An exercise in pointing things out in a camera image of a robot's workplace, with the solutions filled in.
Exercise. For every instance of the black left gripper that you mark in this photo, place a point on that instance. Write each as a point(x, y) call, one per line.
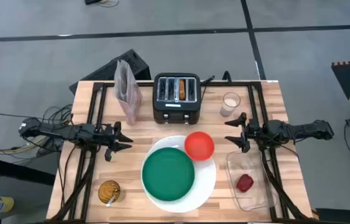
point(104, 138)

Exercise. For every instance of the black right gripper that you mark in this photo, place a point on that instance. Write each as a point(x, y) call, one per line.
point(255, 132)

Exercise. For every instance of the clear pink cereal bag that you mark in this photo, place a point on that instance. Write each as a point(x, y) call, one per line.
point(128, 93)

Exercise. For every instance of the red strawberry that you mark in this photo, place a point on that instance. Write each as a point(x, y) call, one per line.
point(245, 183)

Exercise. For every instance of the brown toast slice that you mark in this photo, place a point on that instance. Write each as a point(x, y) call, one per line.
point(182, 90)

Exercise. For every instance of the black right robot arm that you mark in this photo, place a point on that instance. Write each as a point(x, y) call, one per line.
point(299, 130)

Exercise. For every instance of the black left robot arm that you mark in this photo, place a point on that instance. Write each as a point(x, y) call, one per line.
point(56, 130)

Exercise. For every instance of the glass of milk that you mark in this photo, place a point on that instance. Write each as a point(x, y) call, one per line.
point(229, 104)

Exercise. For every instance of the red bowl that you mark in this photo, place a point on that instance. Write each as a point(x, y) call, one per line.
point(199, 145)

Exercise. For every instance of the amber drinking glass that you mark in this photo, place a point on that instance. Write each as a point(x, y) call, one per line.
point(107, 189)

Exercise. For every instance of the green plate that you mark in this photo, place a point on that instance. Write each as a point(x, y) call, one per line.
point(168, 174)

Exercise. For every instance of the large white plate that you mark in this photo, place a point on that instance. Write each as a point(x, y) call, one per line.
point(204, 183)

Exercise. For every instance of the black four-slot toaster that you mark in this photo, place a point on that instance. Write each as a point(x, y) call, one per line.
point(176, 110)

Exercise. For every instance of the clear plastic container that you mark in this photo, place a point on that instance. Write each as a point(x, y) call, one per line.
point(255, 199)

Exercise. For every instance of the black perforated case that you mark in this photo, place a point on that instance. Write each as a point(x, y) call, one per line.
point(115, 67)

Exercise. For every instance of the black flat board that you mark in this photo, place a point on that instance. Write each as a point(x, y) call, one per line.
point(13, 168)

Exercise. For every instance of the black box with hazard corner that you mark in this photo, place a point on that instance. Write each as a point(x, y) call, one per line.
point(342, 216)

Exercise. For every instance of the yellow and blue bottle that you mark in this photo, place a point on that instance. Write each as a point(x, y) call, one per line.
point(2, 204)

